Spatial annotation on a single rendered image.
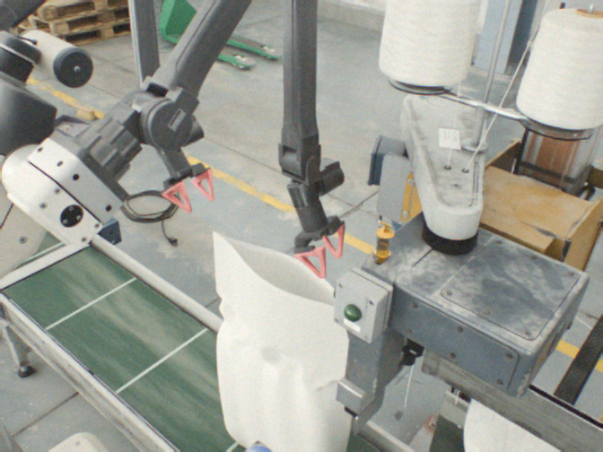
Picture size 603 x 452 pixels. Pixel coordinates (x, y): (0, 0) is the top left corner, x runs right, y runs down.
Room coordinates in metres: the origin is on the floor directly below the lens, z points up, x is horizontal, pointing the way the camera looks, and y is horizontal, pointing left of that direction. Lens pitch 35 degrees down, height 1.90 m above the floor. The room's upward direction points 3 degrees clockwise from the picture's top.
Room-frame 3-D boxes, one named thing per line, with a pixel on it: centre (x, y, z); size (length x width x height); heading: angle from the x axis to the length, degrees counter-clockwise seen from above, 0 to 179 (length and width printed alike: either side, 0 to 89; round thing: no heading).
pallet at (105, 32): (6.24, 2.39, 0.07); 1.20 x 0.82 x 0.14; 139
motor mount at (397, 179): (1.08, -0.30, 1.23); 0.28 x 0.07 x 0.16; 51
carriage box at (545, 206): (1.02, -0.47, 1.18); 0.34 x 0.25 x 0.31; 141
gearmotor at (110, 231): (2.20, 0.98, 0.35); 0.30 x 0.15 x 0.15; 51
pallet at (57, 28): (6.26, 2.38, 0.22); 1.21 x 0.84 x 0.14; 141
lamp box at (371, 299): (0.69, -0.10, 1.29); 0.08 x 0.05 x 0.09; 51
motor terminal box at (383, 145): (1.21, -0.20, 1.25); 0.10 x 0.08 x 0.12; 166
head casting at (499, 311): (0.73, -0.28, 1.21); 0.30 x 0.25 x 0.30; 51
